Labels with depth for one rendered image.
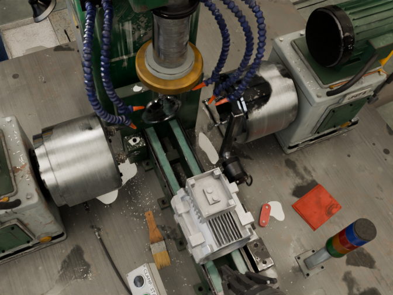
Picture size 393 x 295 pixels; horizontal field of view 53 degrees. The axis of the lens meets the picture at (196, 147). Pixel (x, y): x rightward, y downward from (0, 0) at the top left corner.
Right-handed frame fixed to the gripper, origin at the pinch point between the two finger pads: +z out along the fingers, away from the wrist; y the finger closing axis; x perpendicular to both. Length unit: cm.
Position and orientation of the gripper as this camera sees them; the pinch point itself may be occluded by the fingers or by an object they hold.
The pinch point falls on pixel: (230, 275)
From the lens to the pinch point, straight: 100.5
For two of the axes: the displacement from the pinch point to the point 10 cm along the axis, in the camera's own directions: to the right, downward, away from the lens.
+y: -9.2, 3.0, -2.6
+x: 2.9, 9.5, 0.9
